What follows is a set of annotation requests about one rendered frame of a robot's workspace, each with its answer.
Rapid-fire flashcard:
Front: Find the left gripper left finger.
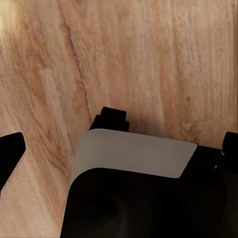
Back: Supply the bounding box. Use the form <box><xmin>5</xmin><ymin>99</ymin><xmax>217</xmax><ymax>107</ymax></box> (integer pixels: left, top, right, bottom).
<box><xmin>0</xmin><ymin>132</ymin><xmax>26</xmax><ymax>191</ymax></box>

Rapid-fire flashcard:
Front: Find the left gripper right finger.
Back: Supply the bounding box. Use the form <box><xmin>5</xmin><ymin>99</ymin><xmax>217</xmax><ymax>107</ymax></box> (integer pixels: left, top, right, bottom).
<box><xmin>221</xmin><ymin>132</ymin><xmax>238</xmax><ymax>171</ymax></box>

